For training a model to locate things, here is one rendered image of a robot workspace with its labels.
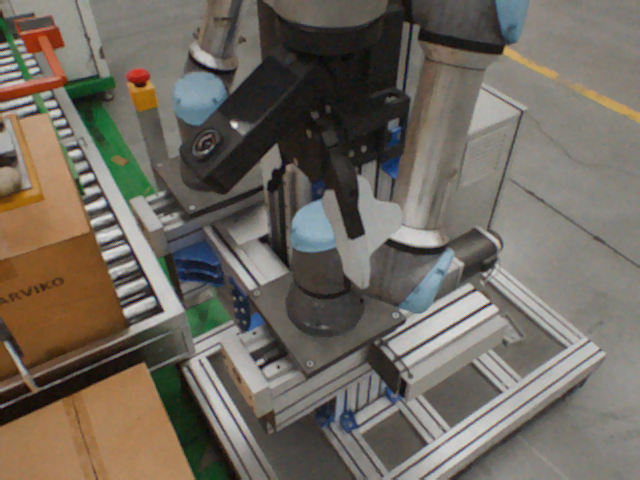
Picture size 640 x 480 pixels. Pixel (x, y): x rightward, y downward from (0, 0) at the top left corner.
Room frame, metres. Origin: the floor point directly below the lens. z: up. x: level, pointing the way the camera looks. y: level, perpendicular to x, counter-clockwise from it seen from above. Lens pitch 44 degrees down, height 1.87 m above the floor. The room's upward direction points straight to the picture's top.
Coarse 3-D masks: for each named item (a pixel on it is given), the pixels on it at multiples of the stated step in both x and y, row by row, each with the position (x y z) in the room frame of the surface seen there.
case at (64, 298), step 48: (48, 144) 1.33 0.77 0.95; (48, 192) 1.12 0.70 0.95; (0, 240) 0.94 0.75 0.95; (48, 240) 0.94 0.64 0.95; (96, 240) 1.22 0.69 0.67; (0, 288) 0.86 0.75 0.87; (48, 288) 0.91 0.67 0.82; (96, 288) 0.95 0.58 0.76; (48, 336) 0.88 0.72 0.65; (96, 336) 0.93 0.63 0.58
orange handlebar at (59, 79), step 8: (40, 40) 1.26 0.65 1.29; (48, 40) 1.26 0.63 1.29; (48, 48) 1.22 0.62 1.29; (48, 56) 1.18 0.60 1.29; (56, 56) 1.18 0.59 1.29; (48, 64) 1.17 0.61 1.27; (56, 64) 1.14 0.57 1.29; (56, 72) 1.11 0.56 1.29; (64, 72) 1.11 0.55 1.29; (32, 80) 1.07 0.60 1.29; (40, 80) 1.07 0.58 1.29; (48, 80) 1.07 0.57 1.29; (56, 80) 1.08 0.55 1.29; (64, 80) 1.09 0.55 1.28; (0, 88) 1.04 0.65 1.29; (8, 88) 1.04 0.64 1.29; (16, 88) 1.04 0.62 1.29; (24, 88) 1.05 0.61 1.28; (32, 88) 1.05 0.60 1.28; (40, 88) 1.06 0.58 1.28; (48, 88) 1.07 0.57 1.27; (56, 88) 1.07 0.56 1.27; (0, 96) 1.02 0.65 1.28; (8, 96) 1.03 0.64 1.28; (16, 96) 1.04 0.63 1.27
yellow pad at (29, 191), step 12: (12, 120) 1.11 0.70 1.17; (0, 132) 1.03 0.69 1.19; (12, 132) 1.05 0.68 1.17; (24, 144) 1.02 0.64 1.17; (12, 156) 0.96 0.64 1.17; (24, 156) 0.97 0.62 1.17; (0, 168) 0.90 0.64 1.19; (24, 168) 0.92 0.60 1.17; (24, 180) 0.88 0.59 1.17; (36, 180) 0.89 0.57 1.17; (12, 192) 0.85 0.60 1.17; (24, 192) 0.85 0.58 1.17; (36, 192) 0.85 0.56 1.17; (0, 204) 0.82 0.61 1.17; (12, 204) 0.82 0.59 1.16; (24, 204) 0.83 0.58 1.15
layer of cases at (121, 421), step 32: (96, 384) 0.80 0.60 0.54; (128, 384) 0.80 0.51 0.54; (32, 416) 0.71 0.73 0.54; (64, 416) 0.71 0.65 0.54; (96, 416) 0.71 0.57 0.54; (128, 416) 0.71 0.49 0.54; (160, 416) 0.71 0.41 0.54; (0, 448) 0.63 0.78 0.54; (32, 448) 0.63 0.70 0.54; (64, 448) 0.63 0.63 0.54; (96, 448) 0.63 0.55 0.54; (128, 448) 0.63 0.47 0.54; (160, 448) 0.63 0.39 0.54
